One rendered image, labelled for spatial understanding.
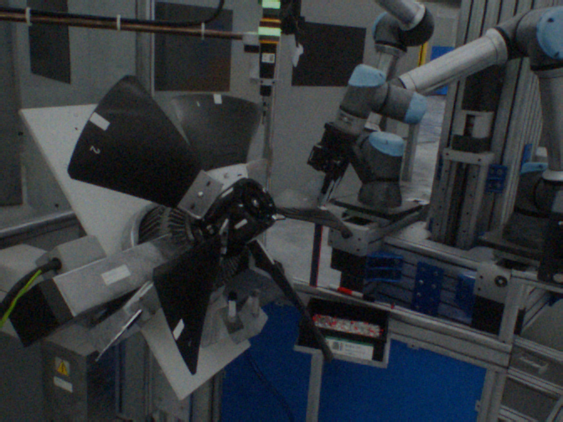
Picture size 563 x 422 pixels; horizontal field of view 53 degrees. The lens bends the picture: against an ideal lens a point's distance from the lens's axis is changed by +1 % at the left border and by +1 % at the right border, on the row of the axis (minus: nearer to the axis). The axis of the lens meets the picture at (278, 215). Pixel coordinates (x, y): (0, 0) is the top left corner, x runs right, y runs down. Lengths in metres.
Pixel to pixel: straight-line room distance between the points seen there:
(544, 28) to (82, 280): 1.12
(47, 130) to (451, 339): 1.10
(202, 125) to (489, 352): 0.91
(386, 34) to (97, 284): 1.36
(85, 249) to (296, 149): 4.33
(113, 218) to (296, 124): 4.09
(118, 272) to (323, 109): 4.53
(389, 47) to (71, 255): 1.32
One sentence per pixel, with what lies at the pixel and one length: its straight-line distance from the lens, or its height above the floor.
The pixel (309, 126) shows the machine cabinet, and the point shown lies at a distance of 5.38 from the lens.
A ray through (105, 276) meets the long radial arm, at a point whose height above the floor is 1.12.
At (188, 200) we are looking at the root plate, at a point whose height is 1.22.
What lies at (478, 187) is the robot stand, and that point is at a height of 1.15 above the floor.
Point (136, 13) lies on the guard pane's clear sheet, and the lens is 1.96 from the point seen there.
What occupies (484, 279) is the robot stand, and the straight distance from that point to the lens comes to 1.66.
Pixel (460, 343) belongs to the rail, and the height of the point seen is 0.83.
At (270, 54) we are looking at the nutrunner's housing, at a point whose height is 1.51.
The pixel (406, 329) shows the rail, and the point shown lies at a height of 0.82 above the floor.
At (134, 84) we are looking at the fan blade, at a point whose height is 1.44.
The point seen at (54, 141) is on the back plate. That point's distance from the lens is 1.31.
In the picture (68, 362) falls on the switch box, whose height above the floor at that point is 0.81.
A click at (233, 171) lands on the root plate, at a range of 1.24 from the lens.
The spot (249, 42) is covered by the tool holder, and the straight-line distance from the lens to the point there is 1.20.
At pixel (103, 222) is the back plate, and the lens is 1.26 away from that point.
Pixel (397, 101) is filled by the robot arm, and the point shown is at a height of 1.43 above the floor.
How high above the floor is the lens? 1.54
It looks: 17 degrees down
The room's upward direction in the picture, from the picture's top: 4 degrees clockwise
